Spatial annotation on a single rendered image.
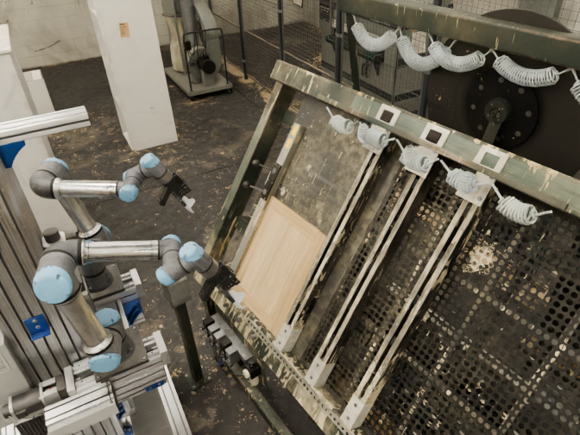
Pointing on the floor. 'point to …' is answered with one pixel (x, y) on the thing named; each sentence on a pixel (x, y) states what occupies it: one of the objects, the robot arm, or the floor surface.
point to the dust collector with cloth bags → (194, 47)
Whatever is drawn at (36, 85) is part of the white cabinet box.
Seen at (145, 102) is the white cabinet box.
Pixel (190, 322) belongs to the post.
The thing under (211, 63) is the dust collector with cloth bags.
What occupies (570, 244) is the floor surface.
